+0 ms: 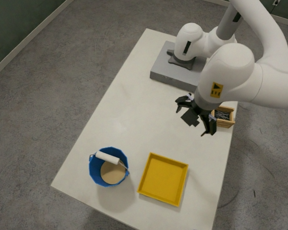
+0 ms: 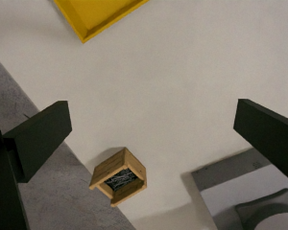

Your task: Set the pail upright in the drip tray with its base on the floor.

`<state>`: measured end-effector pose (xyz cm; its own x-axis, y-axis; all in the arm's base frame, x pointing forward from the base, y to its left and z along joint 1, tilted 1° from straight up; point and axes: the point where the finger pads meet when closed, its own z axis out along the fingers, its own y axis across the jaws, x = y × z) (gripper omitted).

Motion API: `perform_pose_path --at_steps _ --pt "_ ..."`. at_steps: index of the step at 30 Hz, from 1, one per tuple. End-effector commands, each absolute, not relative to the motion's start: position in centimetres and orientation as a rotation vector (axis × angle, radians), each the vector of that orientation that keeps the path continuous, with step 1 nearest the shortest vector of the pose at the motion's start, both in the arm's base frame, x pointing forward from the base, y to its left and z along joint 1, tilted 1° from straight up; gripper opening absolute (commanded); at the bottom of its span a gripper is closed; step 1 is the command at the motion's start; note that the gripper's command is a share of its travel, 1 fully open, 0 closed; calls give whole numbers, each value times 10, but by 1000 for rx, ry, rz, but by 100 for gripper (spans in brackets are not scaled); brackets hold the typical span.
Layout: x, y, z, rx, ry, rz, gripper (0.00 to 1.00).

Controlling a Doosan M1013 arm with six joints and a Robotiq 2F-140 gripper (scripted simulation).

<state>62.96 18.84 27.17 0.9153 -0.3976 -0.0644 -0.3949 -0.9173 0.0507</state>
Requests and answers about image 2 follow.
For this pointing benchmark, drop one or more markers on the small wooden crate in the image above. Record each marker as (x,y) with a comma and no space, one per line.
(120,177)

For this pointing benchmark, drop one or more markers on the yellow square tray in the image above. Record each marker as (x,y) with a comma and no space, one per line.
(89,18)

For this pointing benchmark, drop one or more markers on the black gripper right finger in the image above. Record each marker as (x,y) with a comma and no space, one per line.
(265,130)

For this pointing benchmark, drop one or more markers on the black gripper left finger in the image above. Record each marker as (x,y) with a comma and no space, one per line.
(23,150)

